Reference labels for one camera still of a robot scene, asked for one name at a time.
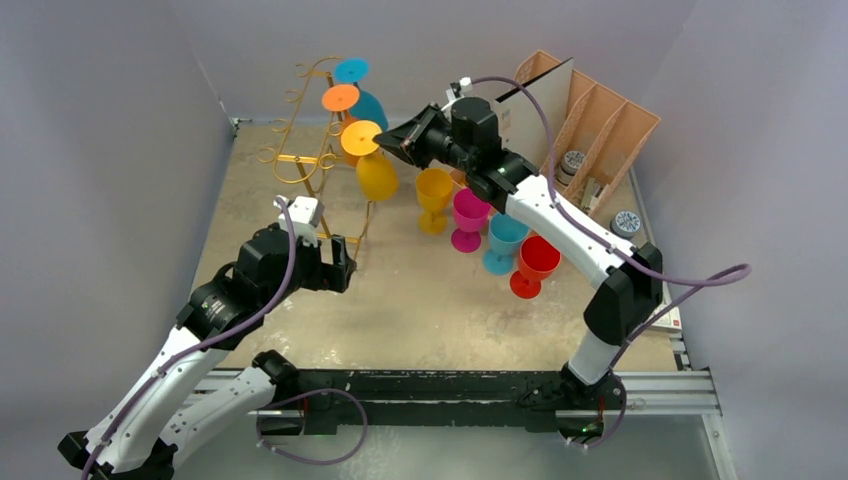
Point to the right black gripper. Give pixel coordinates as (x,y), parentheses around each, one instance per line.
(424,137)

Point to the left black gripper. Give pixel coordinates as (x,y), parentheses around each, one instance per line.
(328,276)

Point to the yellow wine glass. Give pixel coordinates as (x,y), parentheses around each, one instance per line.
(376,175)
(434,188)

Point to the orange wine glass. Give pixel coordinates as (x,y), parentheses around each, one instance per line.
(340,99)

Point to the pink wine glass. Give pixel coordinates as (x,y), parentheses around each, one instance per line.
(470,215)

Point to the blue wine glass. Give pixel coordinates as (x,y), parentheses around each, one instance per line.
(353,71)
(505,237)

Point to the red wine glass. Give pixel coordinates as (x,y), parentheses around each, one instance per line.
(537,260)

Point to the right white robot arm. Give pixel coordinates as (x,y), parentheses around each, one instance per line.
(624,277)

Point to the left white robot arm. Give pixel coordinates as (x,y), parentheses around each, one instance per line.
(152,431)

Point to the white binder folder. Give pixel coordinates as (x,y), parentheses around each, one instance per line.
(521,127)

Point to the patterned tin in organizer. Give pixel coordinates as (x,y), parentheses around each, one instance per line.
(569,166)

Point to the stapler in organizer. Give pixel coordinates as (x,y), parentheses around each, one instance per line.
(591,195)

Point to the peach plastic file organizer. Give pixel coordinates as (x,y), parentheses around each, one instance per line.
(611,131)

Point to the grey tape roll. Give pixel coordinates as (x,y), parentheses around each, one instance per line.
(626,224)

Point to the small white red box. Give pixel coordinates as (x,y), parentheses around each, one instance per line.
(670,321)

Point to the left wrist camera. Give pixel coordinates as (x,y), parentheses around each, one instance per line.
(307,213)

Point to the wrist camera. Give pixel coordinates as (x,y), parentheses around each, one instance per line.
(456,91)
(307,213)

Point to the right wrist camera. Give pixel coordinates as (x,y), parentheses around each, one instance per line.
(456,91)

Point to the gold wire glass rack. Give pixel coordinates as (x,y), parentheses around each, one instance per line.
(295,168)

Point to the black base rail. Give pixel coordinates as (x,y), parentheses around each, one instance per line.
(535,401)

